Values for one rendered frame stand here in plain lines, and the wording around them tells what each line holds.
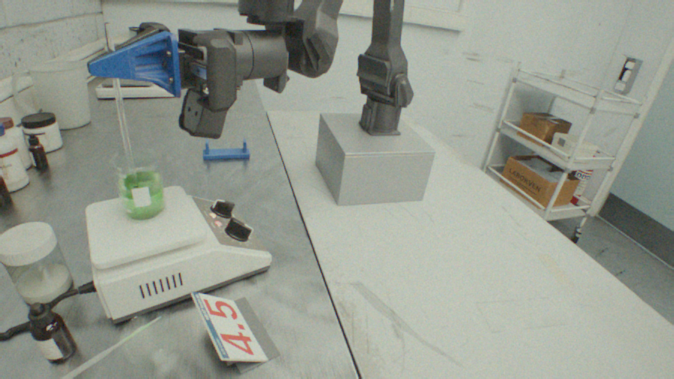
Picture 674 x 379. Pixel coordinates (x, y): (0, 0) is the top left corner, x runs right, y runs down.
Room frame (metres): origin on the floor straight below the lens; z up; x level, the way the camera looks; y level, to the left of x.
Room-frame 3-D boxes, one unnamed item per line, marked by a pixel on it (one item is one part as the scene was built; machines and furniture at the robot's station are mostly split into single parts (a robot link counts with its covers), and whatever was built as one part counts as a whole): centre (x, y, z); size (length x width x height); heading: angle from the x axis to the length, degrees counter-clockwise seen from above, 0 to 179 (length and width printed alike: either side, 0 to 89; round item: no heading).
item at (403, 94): (0.62, -0.07, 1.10); 0.09 x 0.07 x 0.06; 50
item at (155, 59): (0.28, 0.19, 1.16); 0.07 x 0.04 x 0.06; 139
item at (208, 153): (0.65, 0.25, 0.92); 0.10 x 0.03 x 0.04; 112
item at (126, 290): (0.30, 0.20, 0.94); 0.22 x 0.13 x 0.08; 130
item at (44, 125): (0.58, 0.66, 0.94); 0.07 x 0.07 x 0.07
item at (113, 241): (0.29, 0.22, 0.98); 0.12 x 0.12 x 0.01; 40
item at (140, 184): (0.30, 0.22, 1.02); 0.06 x 0.05 x 0.08; 61
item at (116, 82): (0.29, 0.22, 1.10); 0.01 x 0.01 x 0.20
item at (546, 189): (2.08, -1.41, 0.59); 0.65 x 0.48 x 0.93; 20
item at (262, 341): (0.22, 0.09, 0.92); 0.09 x 0.06 x 0.04; 40
